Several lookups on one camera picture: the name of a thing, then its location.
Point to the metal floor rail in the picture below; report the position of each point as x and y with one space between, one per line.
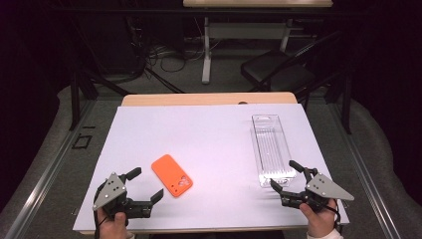
46 176
368 186

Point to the white-legged desk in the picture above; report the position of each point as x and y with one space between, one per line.
206 49

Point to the black tape square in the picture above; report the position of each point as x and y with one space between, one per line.
74 143

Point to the white board sheet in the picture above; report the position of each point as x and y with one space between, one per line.
199 139

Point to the person's right hand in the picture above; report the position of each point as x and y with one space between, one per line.
320 221

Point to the orange phone case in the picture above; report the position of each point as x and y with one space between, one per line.
169 174

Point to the person's left hand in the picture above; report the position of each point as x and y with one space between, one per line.
114 227

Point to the black folding chair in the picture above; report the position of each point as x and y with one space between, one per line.
275 69

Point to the clear plastic packaging tray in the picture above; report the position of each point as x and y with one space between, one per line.
272 146

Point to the black metal stand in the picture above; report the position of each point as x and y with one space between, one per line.
74 99

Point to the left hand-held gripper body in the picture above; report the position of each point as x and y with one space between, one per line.
114 194

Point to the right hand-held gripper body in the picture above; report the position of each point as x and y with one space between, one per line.
323 190

